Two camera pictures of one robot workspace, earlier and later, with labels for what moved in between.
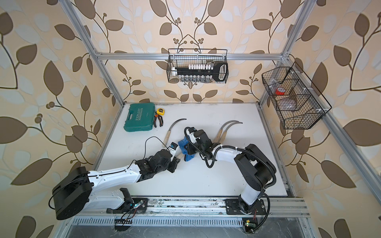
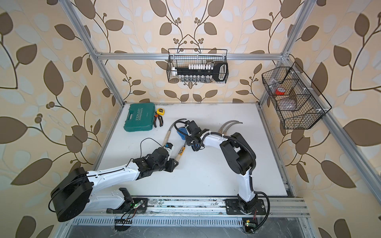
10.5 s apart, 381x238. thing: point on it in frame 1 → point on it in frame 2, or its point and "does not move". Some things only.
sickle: [224, 133] does not move
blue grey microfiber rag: [183, 144] → [183, 130]
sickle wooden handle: [218, 135] does not move
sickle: [166, 138] does not move
